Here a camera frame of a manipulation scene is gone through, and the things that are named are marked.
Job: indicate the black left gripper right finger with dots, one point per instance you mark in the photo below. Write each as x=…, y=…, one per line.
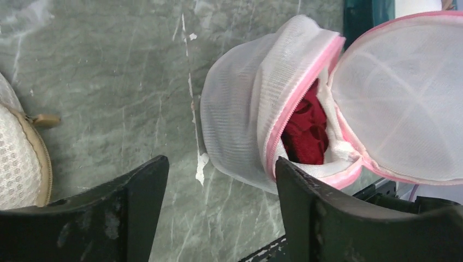
x=295, y=189

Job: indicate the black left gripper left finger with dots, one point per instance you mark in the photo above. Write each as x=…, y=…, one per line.
x=115, y=221

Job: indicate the red and navy bra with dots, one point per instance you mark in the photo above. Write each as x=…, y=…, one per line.
x=305, y=138

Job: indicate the beige mesh laundry bag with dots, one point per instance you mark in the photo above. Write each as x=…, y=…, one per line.
x=26, y=169

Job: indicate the pink rimmed mesh laundry bag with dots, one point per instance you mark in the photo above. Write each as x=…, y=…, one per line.
x=393, y=101

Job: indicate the teal plastic basin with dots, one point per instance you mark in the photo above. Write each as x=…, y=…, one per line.
x=359, y=16

